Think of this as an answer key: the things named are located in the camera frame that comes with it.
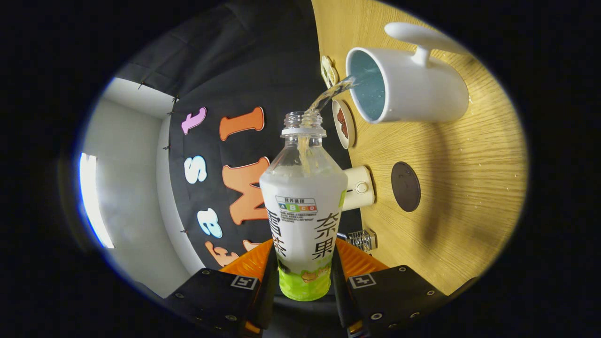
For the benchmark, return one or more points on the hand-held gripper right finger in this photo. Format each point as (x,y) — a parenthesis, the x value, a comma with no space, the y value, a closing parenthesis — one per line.
(340,300)

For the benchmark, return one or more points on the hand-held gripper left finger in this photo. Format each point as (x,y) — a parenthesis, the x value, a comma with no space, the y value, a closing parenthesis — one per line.
(266,300)

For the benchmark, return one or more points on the juice bottle with white label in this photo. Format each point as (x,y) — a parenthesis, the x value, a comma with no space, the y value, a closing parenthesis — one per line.
(303,211)

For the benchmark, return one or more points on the dark brown round coaster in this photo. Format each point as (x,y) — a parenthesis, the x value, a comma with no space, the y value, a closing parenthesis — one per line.
(406,187)

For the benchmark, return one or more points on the white toaster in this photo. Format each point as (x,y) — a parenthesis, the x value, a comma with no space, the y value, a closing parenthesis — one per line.
(359,188)

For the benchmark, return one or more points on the wooden table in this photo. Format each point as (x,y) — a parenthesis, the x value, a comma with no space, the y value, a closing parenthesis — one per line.
(460,188)

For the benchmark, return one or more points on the white round plate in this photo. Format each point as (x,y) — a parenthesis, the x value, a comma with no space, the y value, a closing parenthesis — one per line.
(350,134)

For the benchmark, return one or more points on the brown meat piece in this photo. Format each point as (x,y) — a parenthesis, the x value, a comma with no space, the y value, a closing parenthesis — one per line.
(341,115)
(344,130)

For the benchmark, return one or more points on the white divided dish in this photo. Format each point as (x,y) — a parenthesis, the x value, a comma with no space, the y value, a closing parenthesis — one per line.
(328,72)

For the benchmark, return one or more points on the black backdrop cloth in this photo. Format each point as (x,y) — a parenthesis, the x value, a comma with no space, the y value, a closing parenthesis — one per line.
(225,70)

